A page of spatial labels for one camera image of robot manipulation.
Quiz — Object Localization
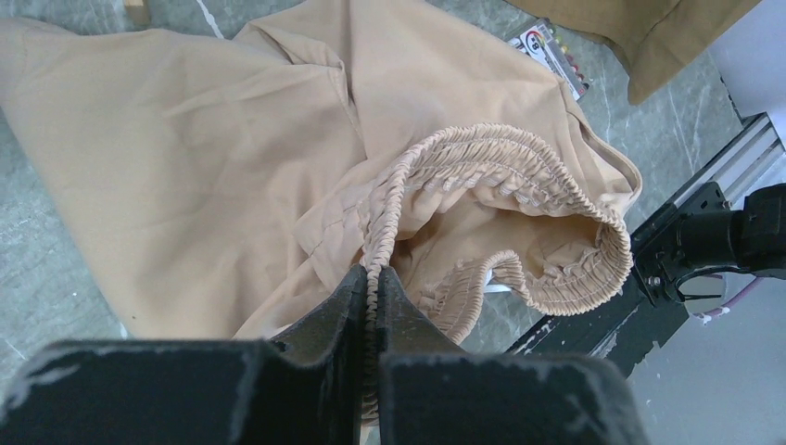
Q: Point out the wooden clothes rack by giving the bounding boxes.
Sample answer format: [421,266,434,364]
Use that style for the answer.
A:
[122,0,151,26]

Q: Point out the brown hanging shorts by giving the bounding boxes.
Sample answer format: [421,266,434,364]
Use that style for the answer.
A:
[511,0,759,105]

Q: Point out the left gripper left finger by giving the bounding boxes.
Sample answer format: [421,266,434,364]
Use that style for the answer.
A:
[1,266,366,444]

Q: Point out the coloured marker set pack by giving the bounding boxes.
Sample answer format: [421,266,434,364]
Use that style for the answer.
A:
[507,18,590,101]

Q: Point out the beige shorts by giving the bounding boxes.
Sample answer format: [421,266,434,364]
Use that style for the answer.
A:
[0,0,645,425]

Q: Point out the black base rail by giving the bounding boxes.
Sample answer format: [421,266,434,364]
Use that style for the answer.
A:
[507,182,725,375]

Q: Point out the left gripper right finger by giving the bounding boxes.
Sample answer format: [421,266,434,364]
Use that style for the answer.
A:
[376,267,649,444]

